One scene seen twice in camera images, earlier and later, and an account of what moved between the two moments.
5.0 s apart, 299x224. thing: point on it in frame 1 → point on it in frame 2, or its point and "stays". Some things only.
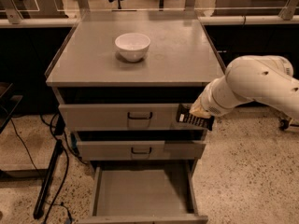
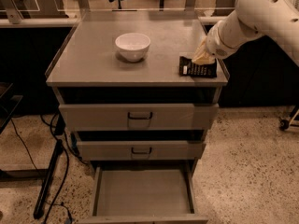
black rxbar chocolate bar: [183, 115] → [190, 69]
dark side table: [7, 104] stays
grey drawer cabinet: [120, 77] stays
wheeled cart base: [285, 123] stays
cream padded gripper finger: [198, 109] → [203, 55]
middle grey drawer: [139, 150] stays
